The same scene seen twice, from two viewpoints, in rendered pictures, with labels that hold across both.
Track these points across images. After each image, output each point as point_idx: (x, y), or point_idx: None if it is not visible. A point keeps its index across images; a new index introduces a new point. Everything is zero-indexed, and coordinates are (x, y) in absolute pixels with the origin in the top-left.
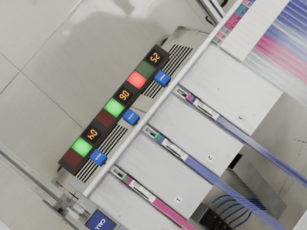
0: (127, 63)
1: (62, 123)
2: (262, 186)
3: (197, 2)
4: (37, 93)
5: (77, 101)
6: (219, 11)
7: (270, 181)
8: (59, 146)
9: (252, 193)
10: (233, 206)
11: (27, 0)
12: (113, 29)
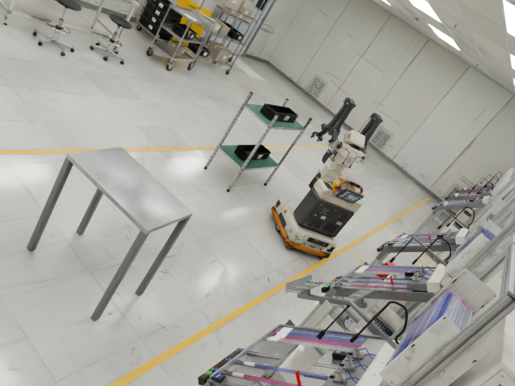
0: (326, 351)
1: (308, 362)
2: (388, 325)
3: (346, 312)
4: (296, 348)
5: (312, 357)
6: (354, 314)
7: None
8: (309, 370)
9: (386, 328)
10: (381, 328)
11: (288, 319)
12: None
